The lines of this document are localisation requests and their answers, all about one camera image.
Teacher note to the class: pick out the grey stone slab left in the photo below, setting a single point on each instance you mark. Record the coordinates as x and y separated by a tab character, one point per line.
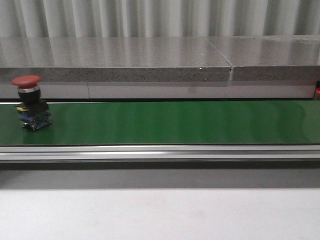
113	59

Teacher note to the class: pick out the grey stone slab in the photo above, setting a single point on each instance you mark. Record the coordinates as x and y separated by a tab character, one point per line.
113	59
271	59

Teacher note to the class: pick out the green conveyor belt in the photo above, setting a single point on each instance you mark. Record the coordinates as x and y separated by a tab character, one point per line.
197	131

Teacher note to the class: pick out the grey stone slab right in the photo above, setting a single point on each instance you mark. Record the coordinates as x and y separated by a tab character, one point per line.
271	59

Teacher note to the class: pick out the red plastic tray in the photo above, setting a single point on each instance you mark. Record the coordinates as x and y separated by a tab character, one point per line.
317	91

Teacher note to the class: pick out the white pleated curtain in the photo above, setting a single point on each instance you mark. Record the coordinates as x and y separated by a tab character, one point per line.
158	18

